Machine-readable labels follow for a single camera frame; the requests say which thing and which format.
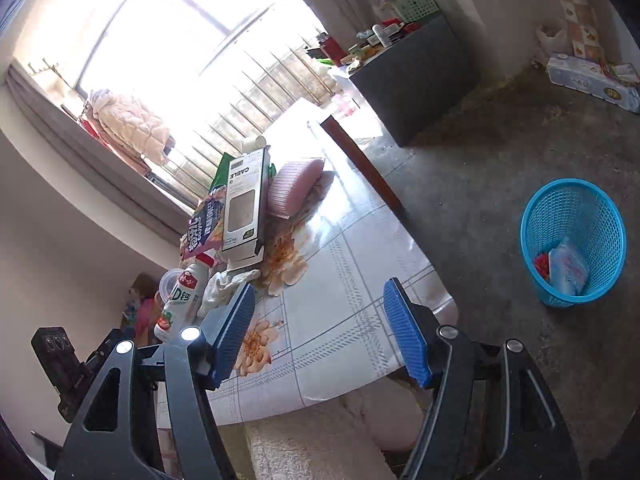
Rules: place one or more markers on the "green plastic crate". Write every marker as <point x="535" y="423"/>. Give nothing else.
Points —
<point x="417" y="5"/>

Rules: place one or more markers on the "clear plastic bag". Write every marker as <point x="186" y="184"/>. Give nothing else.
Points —
<point x="567" y="265"/>

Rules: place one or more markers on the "red wrapper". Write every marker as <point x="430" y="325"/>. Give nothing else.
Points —
<point x="541" y="265"/>

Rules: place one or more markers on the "grey cabinet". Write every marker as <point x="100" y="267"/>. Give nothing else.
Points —
<point x="415" y="85"/>

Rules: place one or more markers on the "white milk drink bottle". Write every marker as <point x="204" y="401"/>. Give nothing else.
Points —
<point x="182" y="300"/>

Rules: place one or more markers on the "clear plastic cup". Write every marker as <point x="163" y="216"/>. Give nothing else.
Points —
<point x="170" y="285"/>

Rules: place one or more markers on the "blue plastic basket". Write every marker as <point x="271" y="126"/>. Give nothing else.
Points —
<point x="575" y="220"/>

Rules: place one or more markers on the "toilet paper pack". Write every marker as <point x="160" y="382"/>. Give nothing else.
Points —
<point x="585" y="77"/>

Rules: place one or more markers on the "white paper tube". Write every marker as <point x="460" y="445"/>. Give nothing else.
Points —
<point x="252" y="143"/>

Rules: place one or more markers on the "red bottle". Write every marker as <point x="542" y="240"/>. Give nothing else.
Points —
<point x="332" y="50"/>

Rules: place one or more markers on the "pink padded jacket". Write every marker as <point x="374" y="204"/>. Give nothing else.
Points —
<point x="130" y="125"/>

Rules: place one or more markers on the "floral plastic tablecloth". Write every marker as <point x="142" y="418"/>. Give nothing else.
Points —
<point x="360" y="270"/>

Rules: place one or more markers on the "purple snack bag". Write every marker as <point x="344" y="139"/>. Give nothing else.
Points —
<point x="202" y="225"/>

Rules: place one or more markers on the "pink scrubbing sponge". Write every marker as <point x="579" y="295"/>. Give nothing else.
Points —
<point x="295" y="185"/>

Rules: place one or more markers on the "green snack bag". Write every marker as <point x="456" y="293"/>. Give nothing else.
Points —
<point x="222" y="175"/>

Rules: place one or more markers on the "crumpled white tissue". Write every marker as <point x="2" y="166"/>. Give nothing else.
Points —
<point x="225" y="285"/>

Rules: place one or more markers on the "white plastic bag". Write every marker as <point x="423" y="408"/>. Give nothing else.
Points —
<point x="552" y="42"/>

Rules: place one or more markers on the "pink toy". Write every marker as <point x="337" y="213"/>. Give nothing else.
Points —
<point x="142" y="310"/>

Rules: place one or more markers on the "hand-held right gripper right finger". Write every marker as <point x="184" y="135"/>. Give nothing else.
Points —
<point x="405" y="335"/>

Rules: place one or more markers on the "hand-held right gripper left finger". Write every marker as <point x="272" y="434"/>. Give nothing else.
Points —
<point x="232" y="335"/>

